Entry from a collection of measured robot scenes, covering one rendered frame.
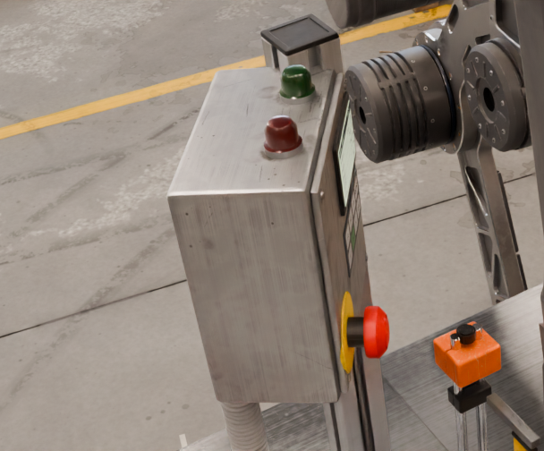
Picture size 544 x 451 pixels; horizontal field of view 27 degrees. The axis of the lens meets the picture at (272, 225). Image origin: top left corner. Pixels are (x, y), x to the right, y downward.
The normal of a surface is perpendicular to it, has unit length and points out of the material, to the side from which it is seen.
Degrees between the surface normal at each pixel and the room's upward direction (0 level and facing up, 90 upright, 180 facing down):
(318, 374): 90
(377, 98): 44
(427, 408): 0
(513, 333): 0
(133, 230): 0
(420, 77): 39
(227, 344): 90
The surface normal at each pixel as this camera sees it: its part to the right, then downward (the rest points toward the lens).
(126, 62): -0.15, -0.80
